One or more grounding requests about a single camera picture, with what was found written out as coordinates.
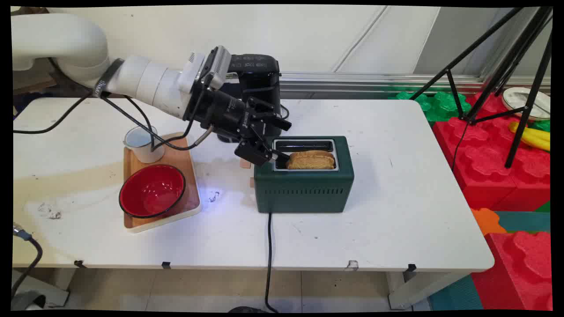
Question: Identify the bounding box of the black toaster power cord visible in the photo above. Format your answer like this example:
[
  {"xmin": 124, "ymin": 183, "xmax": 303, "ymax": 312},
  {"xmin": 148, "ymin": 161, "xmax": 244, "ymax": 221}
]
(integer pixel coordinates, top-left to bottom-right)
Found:
[{"xmin": 264, "ymin": 213, "xmax": 279, "ymax": 313}]

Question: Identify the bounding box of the orange foam piece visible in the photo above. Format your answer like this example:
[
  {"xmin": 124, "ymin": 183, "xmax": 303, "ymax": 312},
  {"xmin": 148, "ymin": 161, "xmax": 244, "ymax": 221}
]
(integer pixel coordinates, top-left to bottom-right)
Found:
[{"xmin": 471, "ymin": 208, "xmax": 508, "ymax": 236}]

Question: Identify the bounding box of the white enamel mug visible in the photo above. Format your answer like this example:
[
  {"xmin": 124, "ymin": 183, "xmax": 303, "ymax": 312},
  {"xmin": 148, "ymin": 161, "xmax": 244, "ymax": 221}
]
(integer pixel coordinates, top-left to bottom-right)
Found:
[{"xmin": 123, "ymin": 125, "xmax": 166, "ymax": 164}]

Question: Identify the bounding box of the red bowl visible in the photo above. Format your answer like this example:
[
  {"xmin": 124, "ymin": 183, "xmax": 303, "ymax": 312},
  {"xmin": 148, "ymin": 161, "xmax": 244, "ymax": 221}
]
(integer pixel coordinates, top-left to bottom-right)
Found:
[{"xmin": 119, "ymin": 164, "xmax": 186, "ymax": 219}]

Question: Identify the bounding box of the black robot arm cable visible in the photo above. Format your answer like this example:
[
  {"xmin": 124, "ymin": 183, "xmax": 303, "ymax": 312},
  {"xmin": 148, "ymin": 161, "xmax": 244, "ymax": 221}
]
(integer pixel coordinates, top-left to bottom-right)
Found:
[{"xmin": 13, "ymin": 59, "xmax": 216, "ymax": 151}]

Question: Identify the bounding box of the green toaster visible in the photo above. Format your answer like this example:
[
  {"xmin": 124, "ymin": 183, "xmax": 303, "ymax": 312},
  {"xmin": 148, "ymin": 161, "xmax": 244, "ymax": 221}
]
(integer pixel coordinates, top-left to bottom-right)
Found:
[{"xmin": 250, "ymin": 136, "xmax": 355, "ymax": 214}]

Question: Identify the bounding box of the wooden serving tray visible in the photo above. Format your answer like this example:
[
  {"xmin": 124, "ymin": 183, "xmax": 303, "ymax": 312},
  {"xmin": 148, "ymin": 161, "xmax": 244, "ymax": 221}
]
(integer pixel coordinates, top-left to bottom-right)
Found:
[{"xmin": 123, "ymin": 132, "xmax": 202, "ymax": 233}]

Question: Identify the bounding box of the white table leg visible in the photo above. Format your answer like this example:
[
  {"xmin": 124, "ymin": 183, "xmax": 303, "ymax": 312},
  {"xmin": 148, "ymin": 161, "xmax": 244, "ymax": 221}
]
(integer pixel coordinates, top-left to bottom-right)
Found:
[{"xmin": 387, "ymin": 271, "xmax": 471, "ymax": 310}]

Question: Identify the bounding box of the white plate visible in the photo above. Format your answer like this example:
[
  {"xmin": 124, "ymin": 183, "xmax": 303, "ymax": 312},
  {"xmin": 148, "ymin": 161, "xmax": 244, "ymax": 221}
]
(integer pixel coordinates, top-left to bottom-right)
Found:
[{"xmin": 502, "ymin": 87, "xmax": 551, "ymax": 121}]

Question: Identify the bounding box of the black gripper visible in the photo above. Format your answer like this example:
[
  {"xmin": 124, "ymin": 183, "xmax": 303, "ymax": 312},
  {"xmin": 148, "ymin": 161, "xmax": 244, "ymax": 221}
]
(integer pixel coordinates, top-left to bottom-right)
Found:
[{"xmin": 183, "ymin": 77, "xmax": 292, "ymax": 166}]

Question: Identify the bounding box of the yellow toy banana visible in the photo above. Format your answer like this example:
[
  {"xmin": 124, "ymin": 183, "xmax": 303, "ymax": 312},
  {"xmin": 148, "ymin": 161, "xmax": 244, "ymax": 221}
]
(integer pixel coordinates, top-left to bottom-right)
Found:
[{"xmin": 508, "ymin": 122, "xmax": 551, "ymax": 152}]

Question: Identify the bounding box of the red foam block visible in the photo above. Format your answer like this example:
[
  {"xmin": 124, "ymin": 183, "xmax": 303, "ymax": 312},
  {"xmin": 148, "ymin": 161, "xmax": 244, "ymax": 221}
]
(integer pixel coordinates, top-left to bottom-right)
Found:
[
  {"xmin": 471, "ymin": 231, "xmax": 553, "ymax": 311},
  {"xmin": 432, "ymin": 90, "xmax": 551, "ymax": 212}
]

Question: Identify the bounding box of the grey cable with connector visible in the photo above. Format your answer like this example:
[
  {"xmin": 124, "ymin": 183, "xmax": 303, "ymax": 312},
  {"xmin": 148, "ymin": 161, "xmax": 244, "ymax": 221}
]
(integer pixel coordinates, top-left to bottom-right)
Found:
[{"xmin": 11, "ymin": 222, "xmax": 44, "ymax": 304}]

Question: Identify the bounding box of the green foam block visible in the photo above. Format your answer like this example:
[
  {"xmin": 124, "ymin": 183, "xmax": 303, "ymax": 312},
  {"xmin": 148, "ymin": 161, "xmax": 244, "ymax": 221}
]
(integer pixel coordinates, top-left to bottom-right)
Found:
[{"xmin": 388, "ymin": 91, "xmax": 472, "ymax": 122}]

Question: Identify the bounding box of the black tripod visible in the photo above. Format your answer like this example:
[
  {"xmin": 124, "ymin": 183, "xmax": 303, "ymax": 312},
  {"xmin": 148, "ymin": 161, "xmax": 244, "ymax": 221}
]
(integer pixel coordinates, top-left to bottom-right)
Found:
[{"xmin": 410, "ymin": 6, "xmax": 553, "ymax": 169}]

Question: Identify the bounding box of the toast bread slice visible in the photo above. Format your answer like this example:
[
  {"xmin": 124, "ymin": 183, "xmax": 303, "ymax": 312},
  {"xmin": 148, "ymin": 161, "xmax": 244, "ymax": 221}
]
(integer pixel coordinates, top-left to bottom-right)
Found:
[{"xmin": 286, "ymin": 150, "xmax": 336, "ymax": 170}]

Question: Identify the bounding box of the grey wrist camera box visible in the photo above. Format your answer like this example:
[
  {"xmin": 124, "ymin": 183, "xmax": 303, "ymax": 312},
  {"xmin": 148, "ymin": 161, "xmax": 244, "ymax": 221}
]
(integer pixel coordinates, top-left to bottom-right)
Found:
[{"xmin": 178, "ymin": 45, "xmax": 232, "ymax": 94}]

